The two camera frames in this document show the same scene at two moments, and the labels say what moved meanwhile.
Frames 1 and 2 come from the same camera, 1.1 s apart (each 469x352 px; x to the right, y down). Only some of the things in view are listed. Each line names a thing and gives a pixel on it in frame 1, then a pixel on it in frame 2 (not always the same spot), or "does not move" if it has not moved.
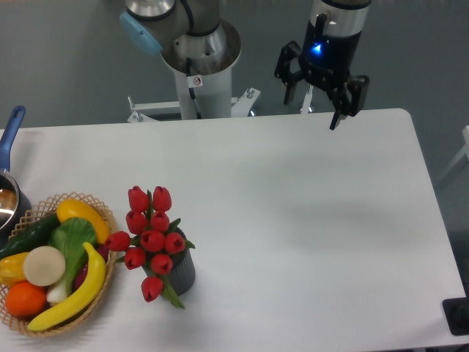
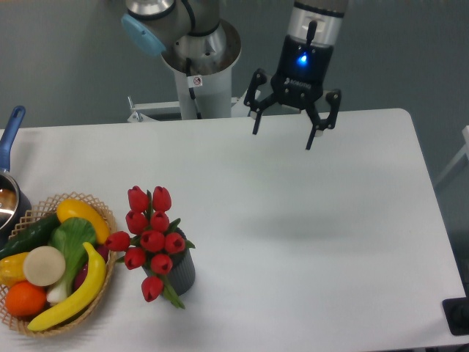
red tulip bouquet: (151, 234) does not move
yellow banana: (91, 290) does not move
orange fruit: (26, 299) does not move
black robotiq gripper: (326, 61) to (302, 71)
